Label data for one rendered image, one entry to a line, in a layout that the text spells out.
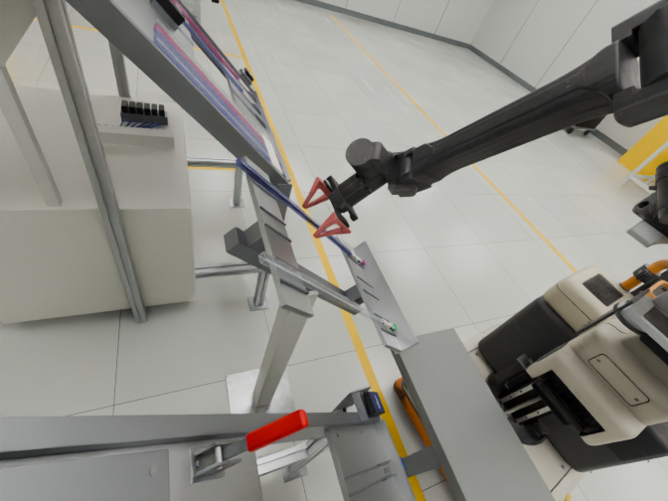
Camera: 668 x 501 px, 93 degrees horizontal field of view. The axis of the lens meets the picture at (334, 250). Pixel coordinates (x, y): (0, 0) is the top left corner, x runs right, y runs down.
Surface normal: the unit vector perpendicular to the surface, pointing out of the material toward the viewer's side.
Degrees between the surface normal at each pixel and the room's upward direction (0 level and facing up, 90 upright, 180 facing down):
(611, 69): 77
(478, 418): 0
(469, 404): 0
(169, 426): 43
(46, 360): 0
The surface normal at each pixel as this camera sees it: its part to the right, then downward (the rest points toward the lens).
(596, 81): -0.86, -0.22
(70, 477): 0.82, -0.52
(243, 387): 0.28, -0.66
